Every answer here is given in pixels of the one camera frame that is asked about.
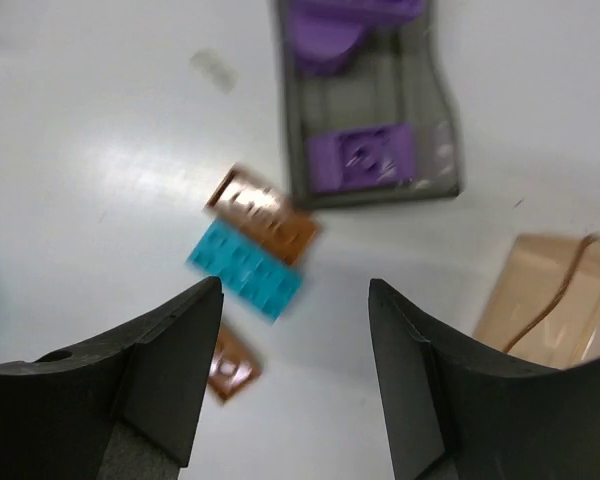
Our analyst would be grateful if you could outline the orange lego brick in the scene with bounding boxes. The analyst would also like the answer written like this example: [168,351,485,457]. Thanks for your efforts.
[206,166,321,266]

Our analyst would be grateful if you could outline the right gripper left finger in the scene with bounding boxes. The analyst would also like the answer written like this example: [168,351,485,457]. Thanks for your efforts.
[0,277,224,479]

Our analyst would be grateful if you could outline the orange lego plate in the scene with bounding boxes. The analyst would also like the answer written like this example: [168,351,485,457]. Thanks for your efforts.
[207,323,262,403]

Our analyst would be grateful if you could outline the purple oval lego piece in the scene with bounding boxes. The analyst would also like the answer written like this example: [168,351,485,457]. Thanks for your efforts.
[288,0,425,76]

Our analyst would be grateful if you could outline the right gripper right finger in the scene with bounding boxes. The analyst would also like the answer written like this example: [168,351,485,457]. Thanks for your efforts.
[368,279,600,479]

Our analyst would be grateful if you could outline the dark smoky plastic container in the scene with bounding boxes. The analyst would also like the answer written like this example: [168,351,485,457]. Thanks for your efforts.
[274,1,463,210]

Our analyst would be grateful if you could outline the teal long lego brick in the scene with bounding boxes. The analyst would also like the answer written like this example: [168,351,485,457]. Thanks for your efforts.
[187,219,303,322]

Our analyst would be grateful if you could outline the orange translucent plastic container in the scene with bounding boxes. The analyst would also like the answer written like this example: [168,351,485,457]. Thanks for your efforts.
[474,234,600,369]

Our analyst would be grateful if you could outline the purple tall lego brick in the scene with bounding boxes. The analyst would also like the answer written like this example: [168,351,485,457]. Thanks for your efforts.
[306,123,417,194]

